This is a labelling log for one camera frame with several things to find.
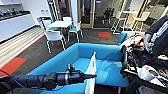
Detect white t-shirt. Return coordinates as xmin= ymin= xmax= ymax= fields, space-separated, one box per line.
xmin=83 ymin=54 xmax=98 ymax=94

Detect yellow seat bar stool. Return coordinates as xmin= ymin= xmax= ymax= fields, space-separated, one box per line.
xmin=132 ymin=11 xmax=151 ymax=33

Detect white chair teal seat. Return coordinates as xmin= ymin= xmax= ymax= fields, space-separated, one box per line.
xmin=67 ymin=21 xmax=84 ymax=44

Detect wooden framed glass door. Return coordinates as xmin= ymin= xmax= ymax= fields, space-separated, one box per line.
xmin=77 ymin=0 xmax=96 ymax=29

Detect dark blue bin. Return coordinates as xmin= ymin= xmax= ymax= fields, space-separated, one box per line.
xmin=39 ymin=16 xmax=51 ymax=23

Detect black cart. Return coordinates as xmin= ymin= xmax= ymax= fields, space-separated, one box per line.
xmin=119 ymin=33 xmax=168 ymax=94

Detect white chair blue seat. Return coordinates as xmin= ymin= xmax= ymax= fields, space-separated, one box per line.
xmin=37 ymin=18 xmax=54 ymax=33

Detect white and red cloth pile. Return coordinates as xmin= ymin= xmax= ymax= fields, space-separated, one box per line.
xmin=121 ymin=34 xmax=146 ymax=48

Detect white square table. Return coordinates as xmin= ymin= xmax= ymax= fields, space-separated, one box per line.
xmin=46 ymin=20 xmax=74 ymax=39

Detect small blue white wall sign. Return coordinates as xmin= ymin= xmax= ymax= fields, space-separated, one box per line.
xmin=39 ymin=8 xmax=49 ymax=16

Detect black office chair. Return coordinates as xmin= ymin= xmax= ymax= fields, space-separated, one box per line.
xmin=101 ymin=7 xmax=116 ymax=24

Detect white kitchen counter cabinets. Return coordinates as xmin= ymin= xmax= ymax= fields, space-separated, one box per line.
xmin=0 ymin=11 xmax=37 ymax=43

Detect white high table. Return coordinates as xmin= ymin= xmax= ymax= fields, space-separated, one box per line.
xmin=119 ymin=9 xmax=149 ymax=34

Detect white bar stool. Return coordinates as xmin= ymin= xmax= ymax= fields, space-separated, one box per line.
xmin=110 ymin=11 xmax=124 ymax=34

